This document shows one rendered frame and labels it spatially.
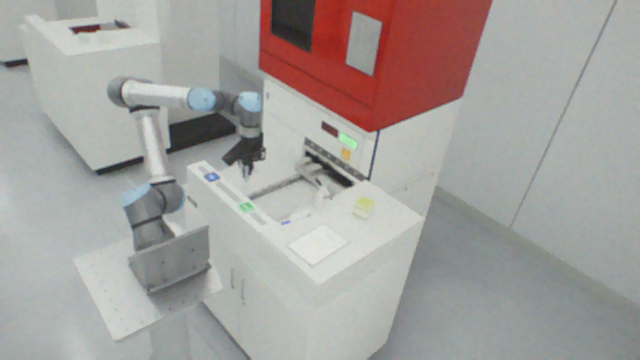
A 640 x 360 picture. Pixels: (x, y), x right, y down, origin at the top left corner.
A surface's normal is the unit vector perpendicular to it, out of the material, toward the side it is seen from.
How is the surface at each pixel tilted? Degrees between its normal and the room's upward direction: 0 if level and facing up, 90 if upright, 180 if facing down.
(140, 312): 0
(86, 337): 0
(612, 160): 90
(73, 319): 0
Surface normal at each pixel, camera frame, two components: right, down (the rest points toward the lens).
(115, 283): 0.11, -0.80
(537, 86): -0.73, 0.33
